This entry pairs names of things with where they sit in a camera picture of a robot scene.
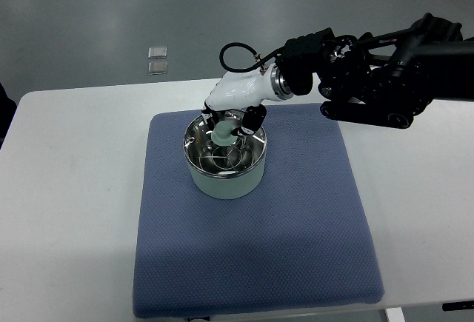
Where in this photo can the blue quilted mat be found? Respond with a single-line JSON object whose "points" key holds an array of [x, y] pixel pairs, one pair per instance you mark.
{"points": [[299, 239]]}

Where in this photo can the upper metal floor plate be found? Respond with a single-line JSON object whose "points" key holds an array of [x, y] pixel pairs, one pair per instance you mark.
{"points": [[155, 52]]}

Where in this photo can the metal floor plate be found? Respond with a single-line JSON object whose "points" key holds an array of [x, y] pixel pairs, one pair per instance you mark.
{"points": [[155, 52], [157, 68]]}

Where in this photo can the lower metal floor plate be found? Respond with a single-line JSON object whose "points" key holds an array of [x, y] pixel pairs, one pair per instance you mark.
{"points": [[157, 68]]}

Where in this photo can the green steel pot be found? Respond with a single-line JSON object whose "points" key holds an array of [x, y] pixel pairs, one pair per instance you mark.
{"points": [[228, 188]]}

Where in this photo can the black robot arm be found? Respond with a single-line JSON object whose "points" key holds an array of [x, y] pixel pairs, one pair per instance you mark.
{"points": [[385, 80]]}

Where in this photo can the dark object at left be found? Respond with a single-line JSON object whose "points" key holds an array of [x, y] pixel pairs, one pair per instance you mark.
{"points": [[8, 110]]}

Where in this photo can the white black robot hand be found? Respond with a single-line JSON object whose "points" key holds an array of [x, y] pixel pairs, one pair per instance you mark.
{"points": [[236, 91]]}

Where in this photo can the wire steamer rack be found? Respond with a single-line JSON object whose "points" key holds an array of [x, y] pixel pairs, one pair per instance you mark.
{"points": [[230, 158]]}

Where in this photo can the glass lid green knob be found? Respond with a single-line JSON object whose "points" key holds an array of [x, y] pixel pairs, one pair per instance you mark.
{"points": [[198, 135]]}

